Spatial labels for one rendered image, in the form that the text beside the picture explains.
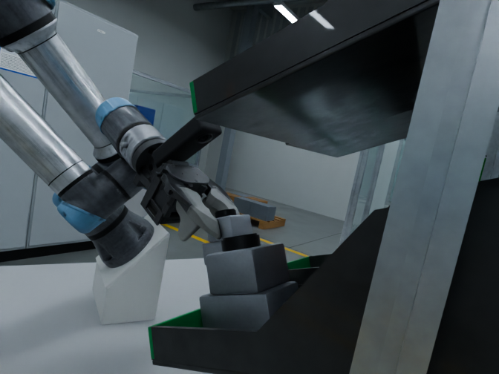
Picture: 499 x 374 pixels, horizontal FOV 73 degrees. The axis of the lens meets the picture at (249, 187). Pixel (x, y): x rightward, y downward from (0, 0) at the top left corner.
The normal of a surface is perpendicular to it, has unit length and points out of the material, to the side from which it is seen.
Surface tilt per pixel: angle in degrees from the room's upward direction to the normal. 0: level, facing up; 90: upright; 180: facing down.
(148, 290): 90
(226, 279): 90
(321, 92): 155
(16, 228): 90
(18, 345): 0
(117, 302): 90
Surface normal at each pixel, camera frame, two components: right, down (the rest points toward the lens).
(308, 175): -0.56, -0.02
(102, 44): 0.80, 0.22
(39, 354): 0.19, -0.98
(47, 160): 0.24, 0.11
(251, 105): 0.15, 0.98
